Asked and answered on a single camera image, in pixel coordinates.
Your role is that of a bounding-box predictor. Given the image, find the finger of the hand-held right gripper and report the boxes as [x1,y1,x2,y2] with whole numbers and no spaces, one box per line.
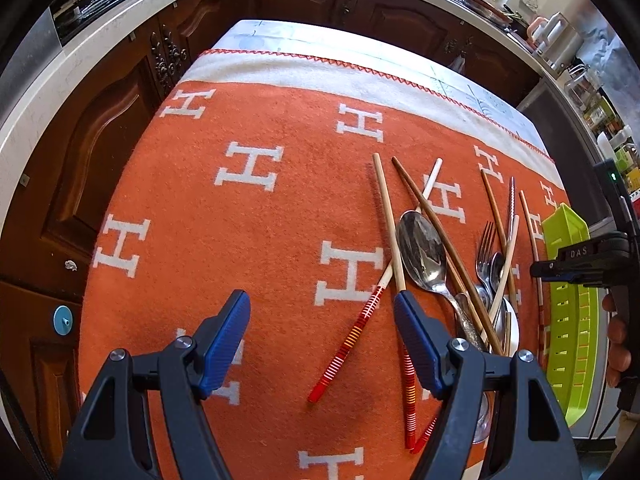
[530,259,567,281]

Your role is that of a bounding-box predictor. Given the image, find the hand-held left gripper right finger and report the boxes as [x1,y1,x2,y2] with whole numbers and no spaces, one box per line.
[393,290,583,480]

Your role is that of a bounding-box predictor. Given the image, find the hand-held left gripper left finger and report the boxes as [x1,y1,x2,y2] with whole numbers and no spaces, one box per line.
[59,289,252,480]

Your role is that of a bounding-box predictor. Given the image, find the pale bamboo chopstick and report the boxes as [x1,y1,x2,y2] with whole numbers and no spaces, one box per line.
[486,214,521,333]

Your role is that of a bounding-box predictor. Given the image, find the small metal spoon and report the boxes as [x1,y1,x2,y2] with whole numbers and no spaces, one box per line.
[470,391,494,446]
[489,251,507,296]

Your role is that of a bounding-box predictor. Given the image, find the metal fork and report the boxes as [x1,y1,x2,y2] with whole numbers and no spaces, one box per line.
[475,220,497,311]

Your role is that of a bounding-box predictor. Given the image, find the red striped wooden chopstick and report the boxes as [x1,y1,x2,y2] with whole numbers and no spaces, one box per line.
[371,153,419,455]
[307,158,444,404]
[410,415,439,456]

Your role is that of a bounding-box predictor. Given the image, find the white ceramic spoon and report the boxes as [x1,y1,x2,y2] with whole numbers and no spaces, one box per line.
[487,294,522,358]

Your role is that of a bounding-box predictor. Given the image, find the green plastic tray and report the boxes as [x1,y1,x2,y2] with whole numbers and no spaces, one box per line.
[541,202,608,428]

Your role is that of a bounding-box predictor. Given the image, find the large metal spoon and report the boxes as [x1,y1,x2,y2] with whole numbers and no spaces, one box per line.
[396,210,490,355]

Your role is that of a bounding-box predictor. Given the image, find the person's right hand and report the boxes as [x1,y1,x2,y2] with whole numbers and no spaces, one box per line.
[601,293,633,388]

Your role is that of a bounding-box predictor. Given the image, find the grey metal cabinet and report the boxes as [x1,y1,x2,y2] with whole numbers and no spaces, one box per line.
[517,77,608,221]

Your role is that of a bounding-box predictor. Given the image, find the orange patterned blanket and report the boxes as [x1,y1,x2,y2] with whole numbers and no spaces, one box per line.
[80,49,571,480]

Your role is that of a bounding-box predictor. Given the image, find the glass pitcher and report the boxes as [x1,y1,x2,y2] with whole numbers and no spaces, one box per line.
[565,62,601,106]

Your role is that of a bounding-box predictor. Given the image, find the white electric kettle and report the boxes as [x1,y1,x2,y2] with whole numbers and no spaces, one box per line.
[526,11,572,58]

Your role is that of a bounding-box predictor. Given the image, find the brown wooden base cabinets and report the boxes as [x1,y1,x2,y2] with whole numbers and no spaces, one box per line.
[0,0,543,480]

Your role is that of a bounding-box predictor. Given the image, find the stack of dishes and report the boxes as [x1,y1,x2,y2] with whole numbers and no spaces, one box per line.
[462,0,516,26]

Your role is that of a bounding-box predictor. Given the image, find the pale blue tablecloth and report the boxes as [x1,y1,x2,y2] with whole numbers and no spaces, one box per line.
[212,19,556,161]

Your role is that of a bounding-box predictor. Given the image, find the white stone countertop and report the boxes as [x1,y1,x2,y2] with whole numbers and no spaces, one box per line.
[0,0,616,221]

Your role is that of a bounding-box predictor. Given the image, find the stainless steel panel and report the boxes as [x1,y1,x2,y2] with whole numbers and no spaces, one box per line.
[0,7,63,116]

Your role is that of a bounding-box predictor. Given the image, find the black gas stove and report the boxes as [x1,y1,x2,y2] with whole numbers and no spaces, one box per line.
[50,0,146,46]

